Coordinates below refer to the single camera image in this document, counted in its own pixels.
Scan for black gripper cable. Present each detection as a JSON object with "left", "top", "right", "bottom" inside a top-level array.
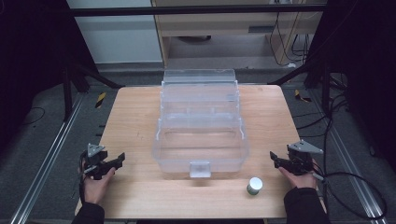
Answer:
[
  {"left": 78, "top": 150, "right": 89, "bottom": 205},
  {"left": 311, "top": 170, "right": 389, "bottom": 220}
]

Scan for black metal stand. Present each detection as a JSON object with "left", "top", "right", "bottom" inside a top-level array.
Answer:
[
  {"left": 60, "top": 61, "right": 126, "bottom": 122},
  {"left": 266, "top": 57, "right": 332, "bottom": 117}
]

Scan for clear plastic storage box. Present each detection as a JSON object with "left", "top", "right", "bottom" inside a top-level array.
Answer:
[{"left": 150, "top": 68, "right": 250, "bottom": 179}]

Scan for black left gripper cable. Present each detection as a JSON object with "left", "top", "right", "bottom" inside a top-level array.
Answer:
[{"left": 78, "top": 150, "right": 89, "bottom": 205}]

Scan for black floor cables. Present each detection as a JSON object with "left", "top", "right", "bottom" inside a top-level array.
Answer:
[{"left": 291, "top": 74, "right": 351, "bottom": 162}]

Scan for person's right hand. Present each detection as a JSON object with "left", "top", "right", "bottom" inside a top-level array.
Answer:
[{"left": 277, "top": 166, "right": 318, "bottom": 189}]

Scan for yellow black striped tape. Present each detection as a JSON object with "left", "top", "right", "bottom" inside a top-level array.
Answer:
[
  {"left": 94, "top": 91, "right": 107, "bottom": 109},
  {"left": 293, "top": 89, "right": 313, "bottom": 104}
]

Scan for person's left hand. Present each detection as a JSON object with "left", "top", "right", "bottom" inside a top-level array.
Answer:
[{"left": 82, "top": 167, "right": 117, "bottom": 205}]

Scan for black curtain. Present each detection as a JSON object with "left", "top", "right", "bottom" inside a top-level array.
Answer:
[
  {"left": 305, "top": 0, "right": 396, "bottom": 174},
  {"left": 0, "top": 0, "right": 98, "bottom": 152}
]

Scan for black metal crossbar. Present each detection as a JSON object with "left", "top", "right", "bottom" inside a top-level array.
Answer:
[{"left": 66, "top": 4, "right": 329, "bottom": 18}]

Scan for white cabinet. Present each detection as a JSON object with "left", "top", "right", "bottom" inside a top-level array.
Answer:
[{"left": 66, "top": 0, "right": 163, "bottom": 65}]

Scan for hanging black desk cables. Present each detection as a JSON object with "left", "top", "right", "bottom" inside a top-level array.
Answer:
[{"left": 268, "top": 11, "right": 313, "bottom": 68}]

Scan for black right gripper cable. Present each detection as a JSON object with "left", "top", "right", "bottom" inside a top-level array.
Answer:
[{"left": 311, "top": 170, "right": 389, "bottom": 220}]

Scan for thin black floor cable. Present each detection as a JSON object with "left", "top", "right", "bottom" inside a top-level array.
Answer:
[{"left": 21, "top": 105, "right": 47, "bottom": 127}]

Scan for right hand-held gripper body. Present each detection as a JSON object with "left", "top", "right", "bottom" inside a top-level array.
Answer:
[{"left": 286, "top": 139, "right": 325, "bottom": 176}]

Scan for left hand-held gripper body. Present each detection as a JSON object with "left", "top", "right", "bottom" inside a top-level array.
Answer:
[{"left": 81, "top": 143, "right": 108, "bottom": 181}]

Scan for light wooden desk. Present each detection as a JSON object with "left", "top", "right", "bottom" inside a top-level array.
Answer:
[{"left": 150, "top": 0, "right": 325, "bottom": 68}]

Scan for aluminium floor rail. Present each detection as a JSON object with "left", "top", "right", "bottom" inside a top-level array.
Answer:
[
  {"left": 8, "top": 92, "right": 86, "bottom": 224},
  {"left": 310, "top": 89, "right": 385, "bottom": 224}
]

